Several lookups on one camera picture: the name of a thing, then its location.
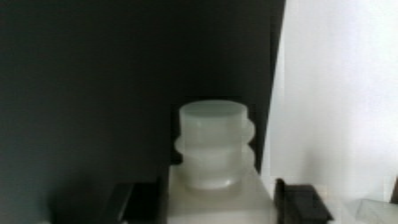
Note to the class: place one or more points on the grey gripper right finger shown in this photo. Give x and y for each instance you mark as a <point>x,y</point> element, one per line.
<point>298,205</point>

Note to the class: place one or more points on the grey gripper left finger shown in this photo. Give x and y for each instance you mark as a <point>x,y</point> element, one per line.
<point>136,204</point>

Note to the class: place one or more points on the white leg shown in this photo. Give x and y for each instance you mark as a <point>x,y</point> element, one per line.
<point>216,194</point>

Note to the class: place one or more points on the white square tabletop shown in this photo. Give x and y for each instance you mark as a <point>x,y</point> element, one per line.
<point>330,145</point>

